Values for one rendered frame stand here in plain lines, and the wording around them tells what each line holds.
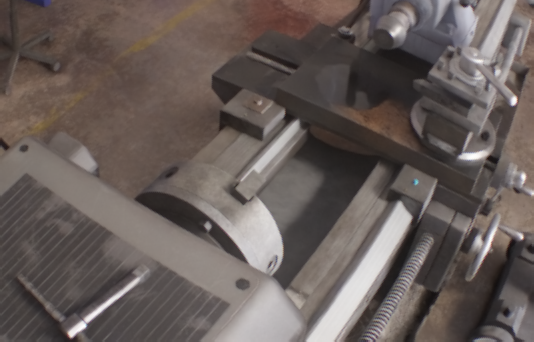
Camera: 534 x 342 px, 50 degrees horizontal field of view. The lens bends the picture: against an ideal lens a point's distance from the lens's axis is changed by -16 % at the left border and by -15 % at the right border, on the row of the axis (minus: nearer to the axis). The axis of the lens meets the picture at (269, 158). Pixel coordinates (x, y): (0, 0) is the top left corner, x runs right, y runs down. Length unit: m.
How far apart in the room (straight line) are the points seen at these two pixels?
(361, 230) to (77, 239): 0.85
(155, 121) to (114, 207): 2.18
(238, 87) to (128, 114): 1.34
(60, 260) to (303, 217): 0.98
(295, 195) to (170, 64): 1.76
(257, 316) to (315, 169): 1.07
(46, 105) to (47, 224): 2.38
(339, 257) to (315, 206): 0.28
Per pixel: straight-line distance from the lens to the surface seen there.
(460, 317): 2.47
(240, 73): 1.79
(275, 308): 0.74
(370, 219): 1.52
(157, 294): 0.72
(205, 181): 1.01
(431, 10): 1.83
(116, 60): 3.39
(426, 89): 1.51
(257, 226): 1.00
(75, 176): 0.85
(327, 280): 1.39
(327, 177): 1.75
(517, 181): 1.71
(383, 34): 1.63
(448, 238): 1.65
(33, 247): 0.78
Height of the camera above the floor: 1.93
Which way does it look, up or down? 43 degrees down
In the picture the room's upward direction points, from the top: 7 degrees clockwise
